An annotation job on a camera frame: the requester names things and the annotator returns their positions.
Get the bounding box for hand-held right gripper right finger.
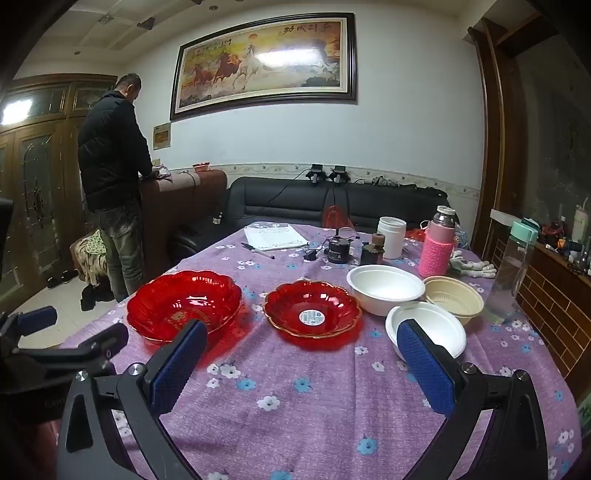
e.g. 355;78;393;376
396;318;550;480

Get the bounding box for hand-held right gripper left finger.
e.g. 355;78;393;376
56;318;218;480

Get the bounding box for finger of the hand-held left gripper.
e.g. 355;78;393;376
0;305;58;354
9;323;129;370

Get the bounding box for white round plate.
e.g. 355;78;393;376
385;301;467;361

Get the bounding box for large red scalloped plate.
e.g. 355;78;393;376
126;270;243;346

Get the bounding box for small red gold-rimmed plate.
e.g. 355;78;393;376
263;280;362;340

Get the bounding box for dark clothes pile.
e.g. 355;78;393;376
80;284;114;312

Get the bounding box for dark shoes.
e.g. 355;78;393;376
46;270;79;291

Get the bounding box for floral blanket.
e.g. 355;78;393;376
70;230;116;287

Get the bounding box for cream plastic bowl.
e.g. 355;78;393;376
423;275;485;326

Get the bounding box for large white bowl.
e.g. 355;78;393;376
346;264;426;318

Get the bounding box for white work gloves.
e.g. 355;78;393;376
449;250;497;278

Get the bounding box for bottle with pink knitted sleeve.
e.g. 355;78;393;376
418;205;459;279

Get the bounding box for purple floral tablecloth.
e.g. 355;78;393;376
60;224;583;480

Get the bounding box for clear bottle with mint lid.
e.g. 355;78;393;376
483;220;539;325

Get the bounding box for dark jar with thread spool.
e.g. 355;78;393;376
360;233;385;266

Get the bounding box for wooden wardrobe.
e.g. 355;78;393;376
0;73;118;301

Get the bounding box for white cylindrical jar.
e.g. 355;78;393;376
376;216;407;260

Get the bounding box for black and white pen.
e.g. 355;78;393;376
241;242;275;260

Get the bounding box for wooden side cabinet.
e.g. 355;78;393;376
489;210;591;407

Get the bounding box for black round device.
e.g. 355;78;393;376
325;227;358;265

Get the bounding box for brown armchair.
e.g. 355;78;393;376
139;168;228;273

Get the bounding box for white paper pad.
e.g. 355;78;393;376
243;223;309;252

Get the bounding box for black leather sofa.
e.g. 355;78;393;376
173;175;451;259

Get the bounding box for framed horse painting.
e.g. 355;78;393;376
169;12;358;122

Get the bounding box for wooden door frame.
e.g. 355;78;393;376
467;13;529;259

